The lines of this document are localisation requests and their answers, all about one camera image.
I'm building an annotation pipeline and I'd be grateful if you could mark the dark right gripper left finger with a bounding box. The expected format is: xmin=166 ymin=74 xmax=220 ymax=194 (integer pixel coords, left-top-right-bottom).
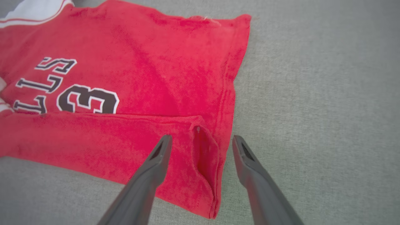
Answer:
xmin=97 ymin=134 xmax=173 ymax=225

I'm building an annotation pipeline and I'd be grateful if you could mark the red white basketball jersey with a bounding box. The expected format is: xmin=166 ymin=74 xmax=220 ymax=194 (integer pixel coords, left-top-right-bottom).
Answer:
xmin=0 ymin=0 xmax=252 ymax=219

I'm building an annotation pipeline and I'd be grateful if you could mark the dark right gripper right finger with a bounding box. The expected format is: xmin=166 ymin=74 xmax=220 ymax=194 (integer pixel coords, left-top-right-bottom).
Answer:
xmin=232 ymin=135 xmax=305 ymax=225

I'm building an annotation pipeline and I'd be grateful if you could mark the grey fabric sofa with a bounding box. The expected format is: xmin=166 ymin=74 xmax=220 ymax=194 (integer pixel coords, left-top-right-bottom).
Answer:
xmin=0 ymin=0 xmax=400 ymax=225

